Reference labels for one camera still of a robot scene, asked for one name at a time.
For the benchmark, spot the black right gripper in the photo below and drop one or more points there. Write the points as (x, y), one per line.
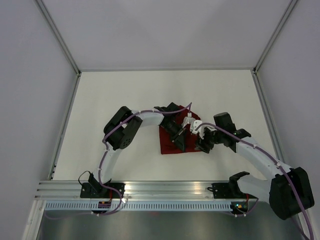
(200, 143)

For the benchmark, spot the red cloth napkin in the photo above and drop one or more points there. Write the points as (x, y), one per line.
(166, 146)

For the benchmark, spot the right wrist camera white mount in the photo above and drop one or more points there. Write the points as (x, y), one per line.
(195, 127)

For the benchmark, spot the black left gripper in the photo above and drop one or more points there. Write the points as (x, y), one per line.
(179, 138)

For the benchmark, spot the white slotted cable duct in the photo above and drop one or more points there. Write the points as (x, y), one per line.
(223, 206)

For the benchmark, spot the aluminium frame rail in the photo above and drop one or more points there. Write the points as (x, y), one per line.
(134, 190)

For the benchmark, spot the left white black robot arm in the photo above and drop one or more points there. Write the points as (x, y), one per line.
(120, 131)

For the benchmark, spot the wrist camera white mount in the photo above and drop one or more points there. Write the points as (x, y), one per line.
(195, 127)
(188, 121)

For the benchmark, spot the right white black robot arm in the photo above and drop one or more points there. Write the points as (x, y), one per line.
(286, 189)

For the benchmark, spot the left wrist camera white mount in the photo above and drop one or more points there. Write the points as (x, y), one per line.
(188, 121)

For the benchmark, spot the right robot arm base mount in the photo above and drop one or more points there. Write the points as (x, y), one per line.
(221, 190)

